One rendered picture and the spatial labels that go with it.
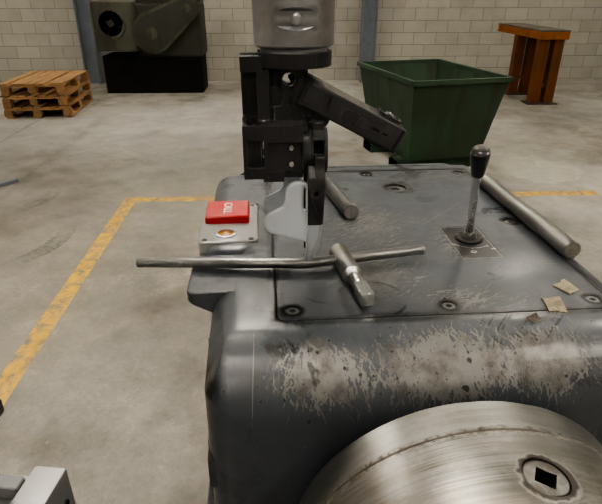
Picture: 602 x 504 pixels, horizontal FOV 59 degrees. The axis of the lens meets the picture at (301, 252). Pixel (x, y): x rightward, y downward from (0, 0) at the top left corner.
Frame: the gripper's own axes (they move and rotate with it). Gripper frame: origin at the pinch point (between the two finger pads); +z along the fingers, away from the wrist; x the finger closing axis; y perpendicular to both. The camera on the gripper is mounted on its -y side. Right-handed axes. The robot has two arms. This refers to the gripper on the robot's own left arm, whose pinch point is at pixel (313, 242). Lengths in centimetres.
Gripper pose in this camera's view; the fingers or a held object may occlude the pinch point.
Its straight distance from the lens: 59.1
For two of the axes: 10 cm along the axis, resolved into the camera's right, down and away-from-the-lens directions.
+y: -10.0, 0.3, -0.6
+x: 0.7, 4.5, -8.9
